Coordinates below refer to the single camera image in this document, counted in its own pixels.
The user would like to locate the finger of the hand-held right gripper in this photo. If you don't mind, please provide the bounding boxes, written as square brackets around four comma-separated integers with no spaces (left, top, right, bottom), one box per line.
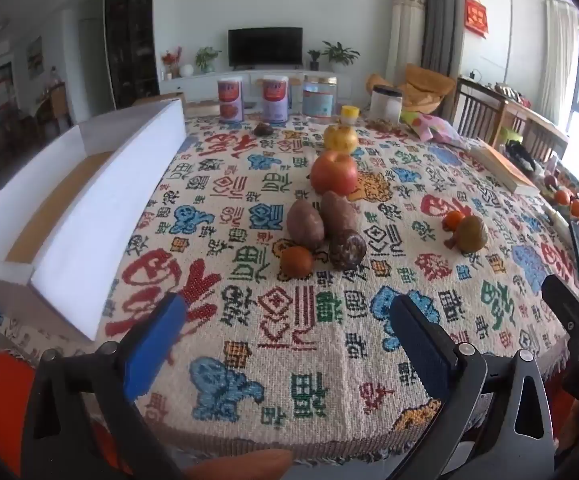
[542,275,579,346]

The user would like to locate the grey curtain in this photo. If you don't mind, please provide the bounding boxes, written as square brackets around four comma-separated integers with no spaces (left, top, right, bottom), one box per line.
[414,0,465,78]

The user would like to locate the black bag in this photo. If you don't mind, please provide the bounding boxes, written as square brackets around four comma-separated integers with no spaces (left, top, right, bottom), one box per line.
[504,141,537,171]

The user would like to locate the brownish green round fruit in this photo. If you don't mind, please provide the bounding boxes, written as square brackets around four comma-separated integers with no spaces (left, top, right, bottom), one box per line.
[455,215,490,253]

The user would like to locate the red flowers in vase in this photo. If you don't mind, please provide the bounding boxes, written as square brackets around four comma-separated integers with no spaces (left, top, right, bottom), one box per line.
[162,47,184,80]

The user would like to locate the brown sweet potato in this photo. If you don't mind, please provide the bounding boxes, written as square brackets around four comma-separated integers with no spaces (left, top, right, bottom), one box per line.
[286,198,326,251]
[320,191,357,241]

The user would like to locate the green plant in teal pot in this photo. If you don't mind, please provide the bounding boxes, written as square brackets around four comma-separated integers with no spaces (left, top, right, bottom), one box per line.
[194,46,222,73]

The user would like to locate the framed wall picture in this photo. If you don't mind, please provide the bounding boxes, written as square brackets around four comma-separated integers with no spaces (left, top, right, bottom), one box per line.
[26,37,44,78]

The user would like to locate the white can lilac label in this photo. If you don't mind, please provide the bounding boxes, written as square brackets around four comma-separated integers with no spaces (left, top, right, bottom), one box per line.
[262,75,290,125]

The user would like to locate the white cardboard box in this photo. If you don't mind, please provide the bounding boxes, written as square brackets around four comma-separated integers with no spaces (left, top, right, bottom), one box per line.
[0,97,188,343]

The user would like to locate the clear jar blue label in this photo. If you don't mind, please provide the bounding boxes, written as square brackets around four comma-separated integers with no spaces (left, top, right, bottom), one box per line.
[302,75,339,121]

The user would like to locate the black television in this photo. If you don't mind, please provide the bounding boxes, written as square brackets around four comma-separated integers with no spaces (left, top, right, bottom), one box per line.
[228,27,303,70]

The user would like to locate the white sheer curtain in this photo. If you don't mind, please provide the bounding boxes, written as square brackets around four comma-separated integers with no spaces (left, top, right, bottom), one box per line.
[542,0,579,131]

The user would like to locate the yellow pear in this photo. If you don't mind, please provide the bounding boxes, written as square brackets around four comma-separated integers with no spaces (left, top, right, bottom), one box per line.
[323,124,357,153]

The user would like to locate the black glass cabinet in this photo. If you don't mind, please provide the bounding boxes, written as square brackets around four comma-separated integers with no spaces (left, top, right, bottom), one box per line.
[104,0,160,108]

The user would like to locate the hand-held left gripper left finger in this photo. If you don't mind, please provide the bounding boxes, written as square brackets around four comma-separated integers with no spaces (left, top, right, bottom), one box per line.
[20,292,188,480]

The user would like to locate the red wall hanging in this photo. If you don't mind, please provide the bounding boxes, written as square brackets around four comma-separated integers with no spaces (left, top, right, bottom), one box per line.
[464,0,489,38]

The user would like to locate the red apple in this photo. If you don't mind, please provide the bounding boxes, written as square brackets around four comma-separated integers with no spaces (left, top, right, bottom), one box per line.
[310,151,359,195]

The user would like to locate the white television cabinet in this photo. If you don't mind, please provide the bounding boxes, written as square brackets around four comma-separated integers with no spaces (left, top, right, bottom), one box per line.
[159,67,355,106]

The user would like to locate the orange cover book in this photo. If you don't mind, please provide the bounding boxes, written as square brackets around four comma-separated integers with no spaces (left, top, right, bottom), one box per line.
[469,146,540,196]

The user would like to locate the white can red label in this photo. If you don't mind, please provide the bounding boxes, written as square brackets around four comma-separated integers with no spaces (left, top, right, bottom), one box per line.
[218,76,245,123]

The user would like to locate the clear container black lid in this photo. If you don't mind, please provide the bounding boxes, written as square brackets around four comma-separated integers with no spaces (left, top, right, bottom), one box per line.
[369,85,403,126]

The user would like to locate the wooden slatted chair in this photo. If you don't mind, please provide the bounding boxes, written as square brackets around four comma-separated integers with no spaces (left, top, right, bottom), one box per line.
[499,100,570,161]
[452,77,507,141]

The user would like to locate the pink fruit print snack bag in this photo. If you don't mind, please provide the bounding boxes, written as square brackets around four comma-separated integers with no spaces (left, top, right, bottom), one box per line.
[400,110,470,148]

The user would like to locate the white standing air conditioner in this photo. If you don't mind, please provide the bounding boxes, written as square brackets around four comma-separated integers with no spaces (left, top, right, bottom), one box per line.
[387,0,426,83]

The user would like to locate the printed woven tablecloth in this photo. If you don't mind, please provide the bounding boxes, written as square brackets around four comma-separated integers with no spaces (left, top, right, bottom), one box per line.
[0,110,579,463]

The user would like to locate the orange beanbag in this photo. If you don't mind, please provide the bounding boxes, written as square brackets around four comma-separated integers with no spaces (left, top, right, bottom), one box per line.
[367,64,457,113]

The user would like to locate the large leafy potted plant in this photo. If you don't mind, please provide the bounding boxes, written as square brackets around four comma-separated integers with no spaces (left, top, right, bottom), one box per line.
[322,41,361,68]

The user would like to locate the dark orange tangerine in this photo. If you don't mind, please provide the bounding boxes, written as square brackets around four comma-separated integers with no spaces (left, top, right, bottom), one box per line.
[279,246,315,278]

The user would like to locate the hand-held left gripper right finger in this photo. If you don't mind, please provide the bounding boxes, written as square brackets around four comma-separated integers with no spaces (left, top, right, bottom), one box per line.
[387,295,555,480]

